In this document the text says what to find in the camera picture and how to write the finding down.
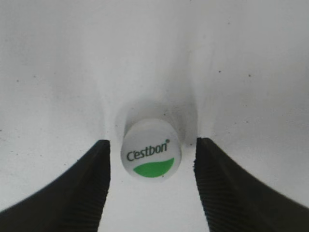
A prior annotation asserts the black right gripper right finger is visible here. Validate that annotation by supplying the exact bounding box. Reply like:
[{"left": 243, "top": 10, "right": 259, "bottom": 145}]
[{"left": 194, "top": 138, "right": 309, "bottom": 232}]

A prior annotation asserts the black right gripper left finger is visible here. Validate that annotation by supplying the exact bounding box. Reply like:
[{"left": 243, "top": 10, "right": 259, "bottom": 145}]
[{"left": 0, "top": 140, "right": 111, "bottom": 232}]

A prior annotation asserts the white green bottle cap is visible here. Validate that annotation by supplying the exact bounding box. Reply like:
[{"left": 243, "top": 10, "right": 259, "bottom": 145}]
[{"left": 121, "top": 118, "right": 182, "bottom": 182}]

